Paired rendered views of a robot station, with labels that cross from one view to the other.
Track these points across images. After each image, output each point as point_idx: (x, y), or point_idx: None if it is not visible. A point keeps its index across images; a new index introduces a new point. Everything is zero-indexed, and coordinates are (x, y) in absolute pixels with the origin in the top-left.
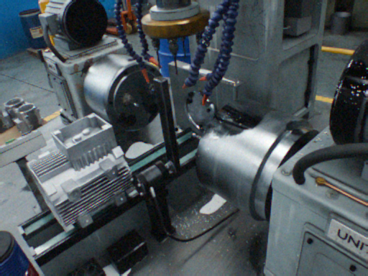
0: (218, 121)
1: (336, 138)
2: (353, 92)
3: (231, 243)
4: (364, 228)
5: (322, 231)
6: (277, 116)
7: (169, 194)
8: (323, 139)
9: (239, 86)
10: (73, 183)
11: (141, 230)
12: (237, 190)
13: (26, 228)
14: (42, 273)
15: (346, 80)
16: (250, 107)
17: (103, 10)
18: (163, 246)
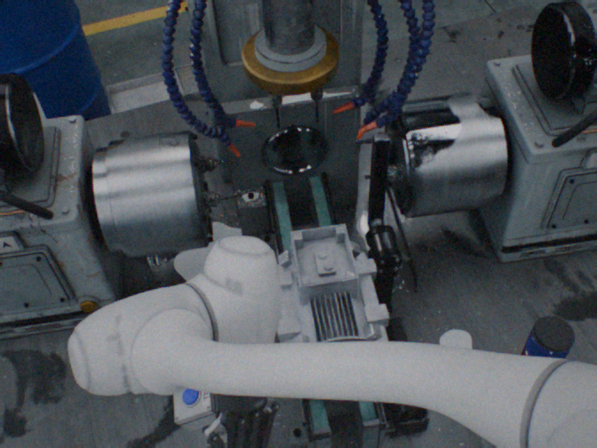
0: (422, 142)
1: (568, 98)
2: (586, 62)
3: (435, 256)
4: None
5: (576, 168)
6: (462, 105)
7: None
8: (517, 101)
9: (360, 93)
10: (377, 307)
11: None
12: (477, 191)
13: (317, 426)
14: None
15: (578, 57)
16: (430, 111)
17: (27, 85)
18: (397, 314)
